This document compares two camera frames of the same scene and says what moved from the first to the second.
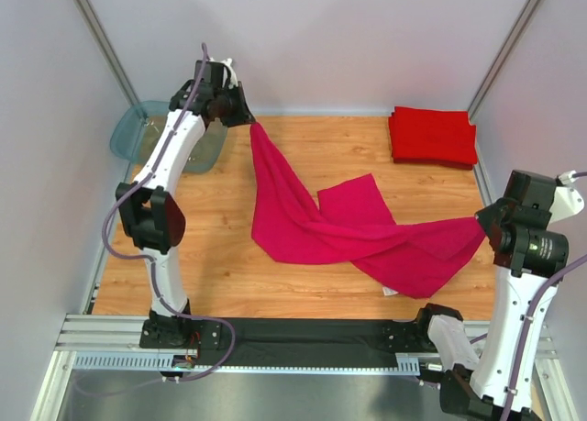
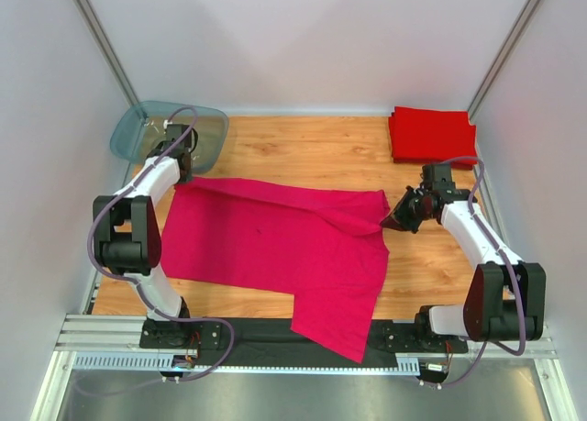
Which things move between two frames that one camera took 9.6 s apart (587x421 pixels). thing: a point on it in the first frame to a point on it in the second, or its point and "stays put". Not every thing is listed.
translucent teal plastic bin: (136, 135) stays put
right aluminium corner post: (521, 22) stays put
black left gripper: (237, 105) to (184, 165)
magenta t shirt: (354, 227) to (327, 249)
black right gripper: (493, 215) to (411, 205)
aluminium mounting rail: (102, 332) stays put
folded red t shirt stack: (437, 138) stays put
